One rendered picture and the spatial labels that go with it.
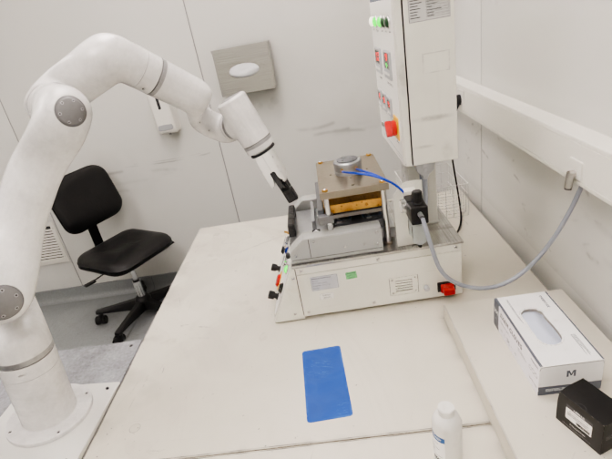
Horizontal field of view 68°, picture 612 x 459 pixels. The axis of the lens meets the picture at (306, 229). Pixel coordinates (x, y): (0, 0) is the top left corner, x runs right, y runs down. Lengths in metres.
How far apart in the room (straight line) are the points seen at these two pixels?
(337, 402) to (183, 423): 0.35
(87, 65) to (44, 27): 1.98
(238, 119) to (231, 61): 1.39
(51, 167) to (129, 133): 1.93
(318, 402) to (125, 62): 0.85
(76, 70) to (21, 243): 0.37
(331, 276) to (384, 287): 0.15
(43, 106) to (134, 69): 0.21
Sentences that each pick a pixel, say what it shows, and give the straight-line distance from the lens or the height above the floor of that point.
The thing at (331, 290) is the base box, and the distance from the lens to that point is 1.26.
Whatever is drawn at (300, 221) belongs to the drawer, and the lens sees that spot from 1.37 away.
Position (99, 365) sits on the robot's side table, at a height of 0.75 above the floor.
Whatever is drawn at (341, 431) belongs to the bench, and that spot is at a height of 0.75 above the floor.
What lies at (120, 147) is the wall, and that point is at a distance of 3.01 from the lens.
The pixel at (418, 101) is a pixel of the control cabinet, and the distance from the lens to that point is 1.11.
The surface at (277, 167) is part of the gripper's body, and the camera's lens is 1.24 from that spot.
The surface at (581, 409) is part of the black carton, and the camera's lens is 0.93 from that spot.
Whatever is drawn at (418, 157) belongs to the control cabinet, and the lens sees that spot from 1.14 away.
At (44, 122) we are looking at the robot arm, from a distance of 0.99.
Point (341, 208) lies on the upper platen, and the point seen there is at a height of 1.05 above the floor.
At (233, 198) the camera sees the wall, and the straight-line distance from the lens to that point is 2.93.
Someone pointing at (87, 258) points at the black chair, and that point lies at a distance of 2.87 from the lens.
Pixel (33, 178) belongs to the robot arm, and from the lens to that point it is 1.05.
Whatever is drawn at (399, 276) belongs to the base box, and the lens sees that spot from 1.27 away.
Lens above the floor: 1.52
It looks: 25 degrees down
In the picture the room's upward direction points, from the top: 11 degrees counter-clockwise
